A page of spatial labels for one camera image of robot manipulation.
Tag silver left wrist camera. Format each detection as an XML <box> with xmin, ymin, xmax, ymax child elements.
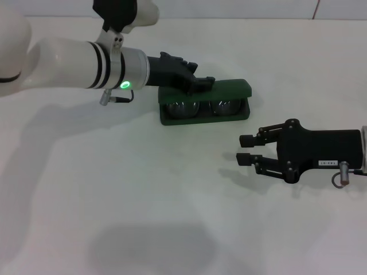
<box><xmin>92</xmin><ymin>0</ymin><xmax>160</xmax><ymax>34</ymax></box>

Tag black glasses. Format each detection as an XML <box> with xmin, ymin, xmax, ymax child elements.
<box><xmin>162</xmin><ymin>99</ymin><xmax>243</xmax><ymax>119</ymax></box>

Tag left arm cable with plug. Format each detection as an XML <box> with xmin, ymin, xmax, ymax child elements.
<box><xmin>99</xmin><ymin>88</ymin><xmax>135</xmax><ymax>107</ymax></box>

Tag right arm cable with plug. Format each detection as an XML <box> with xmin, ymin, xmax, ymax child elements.
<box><xmin>331</xmin><ymin>161</ymin><xmax>367</xmax><ymax>188</ymax></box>

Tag green glasses case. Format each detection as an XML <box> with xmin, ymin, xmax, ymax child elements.
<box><xmin>157</xmin><ymin>79</ymin><xmax>252</xmax><ymax>126</ymax></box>

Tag arm cable with plug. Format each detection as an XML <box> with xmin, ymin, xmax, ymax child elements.
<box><xmin>331</xmin><ymin>161</ymin><xmax>367</xmax><ymax>188</ymax></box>
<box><xmin>99</xmin><ymin>88</ymin><xmax>135</xmax><ymax>107</ymax></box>

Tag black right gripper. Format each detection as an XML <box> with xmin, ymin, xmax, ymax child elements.
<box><xmin>235</xmin><ymin>117</ymin><xmax>363</xmax><ymax>184</ymax></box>

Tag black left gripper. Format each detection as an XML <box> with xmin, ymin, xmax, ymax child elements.
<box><xmin>146</xmin><ymin>51</ymin><xmax>216</xmax><ymax>95</ymax></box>

